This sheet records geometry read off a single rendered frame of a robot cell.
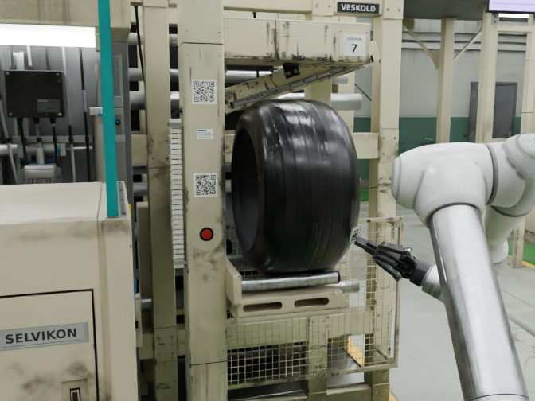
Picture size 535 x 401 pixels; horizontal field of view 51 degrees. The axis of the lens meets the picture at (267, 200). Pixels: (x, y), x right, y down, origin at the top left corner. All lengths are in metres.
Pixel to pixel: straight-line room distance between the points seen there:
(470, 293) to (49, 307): 0.72
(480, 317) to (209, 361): 1.12
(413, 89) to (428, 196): 10.62
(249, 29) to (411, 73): 9.76
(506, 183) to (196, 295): 1.05
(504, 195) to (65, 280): 0.86
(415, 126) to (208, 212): 10.05
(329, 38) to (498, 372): 1.48
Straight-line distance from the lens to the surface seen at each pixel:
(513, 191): 1.24
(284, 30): 2.12
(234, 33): 2.07
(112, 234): 0.97
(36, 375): 1.05
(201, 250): 1.81
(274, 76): 2.23
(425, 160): 1.18
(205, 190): 1.78
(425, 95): 11.85
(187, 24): 1.78
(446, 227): 1.12
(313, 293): 1.84
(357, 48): 2.21
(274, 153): 1.65
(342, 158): 1.69
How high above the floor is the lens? 1.44
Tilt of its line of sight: 9 degrees down
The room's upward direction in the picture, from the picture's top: straight up
